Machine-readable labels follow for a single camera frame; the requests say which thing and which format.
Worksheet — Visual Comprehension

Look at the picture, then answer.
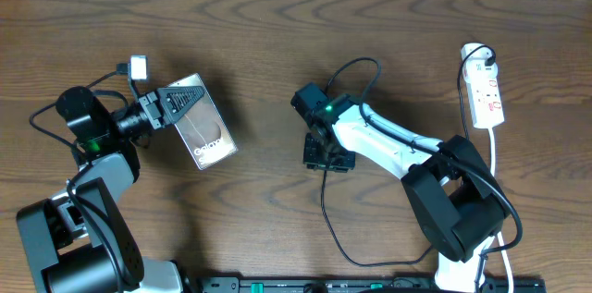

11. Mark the black USB charging cable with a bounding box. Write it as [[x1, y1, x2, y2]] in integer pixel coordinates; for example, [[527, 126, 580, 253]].
[[319, 43, 498, 269]]

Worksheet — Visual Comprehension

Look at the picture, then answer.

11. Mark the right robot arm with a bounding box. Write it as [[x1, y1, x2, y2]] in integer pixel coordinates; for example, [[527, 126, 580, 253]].
[[290, 83, 515, 292]]

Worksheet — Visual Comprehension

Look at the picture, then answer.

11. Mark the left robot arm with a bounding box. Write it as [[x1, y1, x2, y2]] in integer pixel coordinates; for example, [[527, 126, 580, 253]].
[[16, 86, 205, 292]]

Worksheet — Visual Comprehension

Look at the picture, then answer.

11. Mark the white power strip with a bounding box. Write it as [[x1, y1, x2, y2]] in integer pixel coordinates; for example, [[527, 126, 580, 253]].
[[462, 59, 505, 129]]

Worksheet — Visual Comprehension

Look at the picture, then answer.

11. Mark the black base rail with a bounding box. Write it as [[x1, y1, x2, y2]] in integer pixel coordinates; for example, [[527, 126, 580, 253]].
[[198, 275, 547, 293]]

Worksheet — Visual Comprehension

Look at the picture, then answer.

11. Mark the white power strip cord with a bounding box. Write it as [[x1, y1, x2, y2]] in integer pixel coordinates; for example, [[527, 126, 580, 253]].
[[487, 127, 515, 293]]

